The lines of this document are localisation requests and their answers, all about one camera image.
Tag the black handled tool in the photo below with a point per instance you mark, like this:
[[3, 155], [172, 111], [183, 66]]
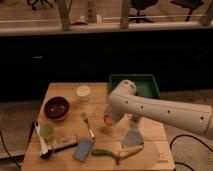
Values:
[[51, 150]]

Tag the green plastic tray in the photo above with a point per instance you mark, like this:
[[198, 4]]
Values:
[[145, 83]]

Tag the dark red bowl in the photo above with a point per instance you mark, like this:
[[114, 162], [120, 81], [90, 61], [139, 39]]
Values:
[[56, 108]]

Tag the blue sponge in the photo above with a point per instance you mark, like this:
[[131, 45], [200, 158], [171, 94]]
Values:
[[83, 149]]

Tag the wooden block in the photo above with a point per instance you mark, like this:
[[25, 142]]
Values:
[[65, 140]]

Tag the small metal cup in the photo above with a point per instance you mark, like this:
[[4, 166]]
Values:
[[135, 119]]

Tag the green chili pepper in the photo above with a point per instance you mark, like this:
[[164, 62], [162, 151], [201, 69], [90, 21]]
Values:
[[104, 152]]

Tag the white paper cup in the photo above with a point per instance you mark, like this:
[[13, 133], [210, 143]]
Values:
[[83, 92]]

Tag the green plastic cup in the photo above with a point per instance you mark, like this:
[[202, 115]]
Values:
[[47, 132]]

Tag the silver metal fork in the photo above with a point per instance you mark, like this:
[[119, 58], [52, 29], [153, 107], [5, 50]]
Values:
[[86, 121]]

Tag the white handled brush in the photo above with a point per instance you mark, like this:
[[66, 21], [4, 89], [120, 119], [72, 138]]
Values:
[[44, 148]]

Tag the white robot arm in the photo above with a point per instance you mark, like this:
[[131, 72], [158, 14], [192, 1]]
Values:
[[194, 118]]

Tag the red yellow apple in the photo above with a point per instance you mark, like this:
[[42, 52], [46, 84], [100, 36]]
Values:
[[106, 119]]

